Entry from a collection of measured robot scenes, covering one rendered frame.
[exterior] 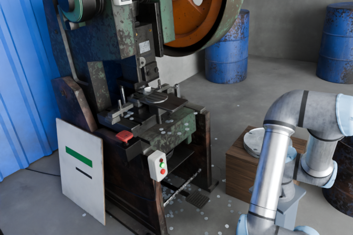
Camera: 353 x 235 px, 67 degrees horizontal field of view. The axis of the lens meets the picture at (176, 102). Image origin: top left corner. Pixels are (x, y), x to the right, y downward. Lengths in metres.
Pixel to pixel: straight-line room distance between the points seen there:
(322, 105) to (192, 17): 1.00
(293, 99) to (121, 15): 0.79
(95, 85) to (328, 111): 1.17
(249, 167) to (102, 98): 0.97
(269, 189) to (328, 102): 0.30
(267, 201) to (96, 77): 1.11
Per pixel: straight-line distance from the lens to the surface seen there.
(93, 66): 1.55
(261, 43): 4.74
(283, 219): 1.39
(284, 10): 4.52
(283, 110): 0.86
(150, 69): 1.43
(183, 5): 1.67
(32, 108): 2.48
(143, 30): 1.41
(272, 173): 0.85
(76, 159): 1.89
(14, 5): 2.37
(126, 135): 1.23
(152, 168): 1.31
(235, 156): 1.72
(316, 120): 0.87
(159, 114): 1.46
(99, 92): 1.60
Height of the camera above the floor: 1.41
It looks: 26 degrees down
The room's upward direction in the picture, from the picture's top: 5 degrees counter-clockwise
